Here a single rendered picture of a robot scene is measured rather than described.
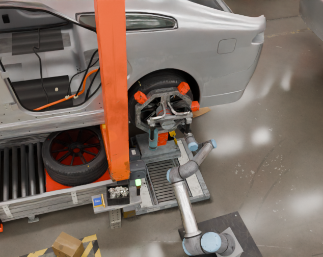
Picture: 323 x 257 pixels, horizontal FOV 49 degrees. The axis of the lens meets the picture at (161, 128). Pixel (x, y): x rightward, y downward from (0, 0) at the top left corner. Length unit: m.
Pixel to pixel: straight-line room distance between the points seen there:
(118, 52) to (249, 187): 2.35
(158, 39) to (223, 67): 0.75
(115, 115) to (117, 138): 0.26
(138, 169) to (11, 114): 1.26
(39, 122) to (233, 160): 2.19
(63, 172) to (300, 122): 3.07
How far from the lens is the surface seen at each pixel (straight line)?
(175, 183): 3.02
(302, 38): 6.64
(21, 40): 4.61
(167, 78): 3.27
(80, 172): 3.41
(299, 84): 5.57
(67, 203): 3.59
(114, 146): 2.89
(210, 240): 2.96
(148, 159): 3.88
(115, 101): 2.54
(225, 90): 3.59
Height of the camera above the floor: 3.22
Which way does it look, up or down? 47 degrees down
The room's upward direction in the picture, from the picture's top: 4 degrees clockwise
